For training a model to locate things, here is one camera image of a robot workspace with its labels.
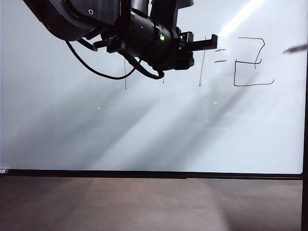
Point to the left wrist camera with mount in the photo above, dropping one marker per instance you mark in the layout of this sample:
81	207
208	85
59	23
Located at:
163	12

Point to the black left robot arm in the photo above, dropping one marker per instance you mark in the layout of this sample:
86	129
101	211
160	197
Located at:
62	21

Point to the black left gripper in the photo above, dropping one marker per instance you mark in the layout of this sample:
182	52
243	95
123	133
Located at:
173	51

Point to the grey marker pen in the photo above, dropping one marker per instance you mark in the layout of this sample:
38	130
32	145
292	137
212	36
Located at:
296	49

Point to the black whiteboard bottom rail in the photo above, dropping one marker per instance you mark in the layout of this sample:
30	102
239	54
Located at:
144	175

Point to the white whiteboard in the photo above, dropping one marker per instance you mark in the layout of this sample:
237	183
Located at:
144	132

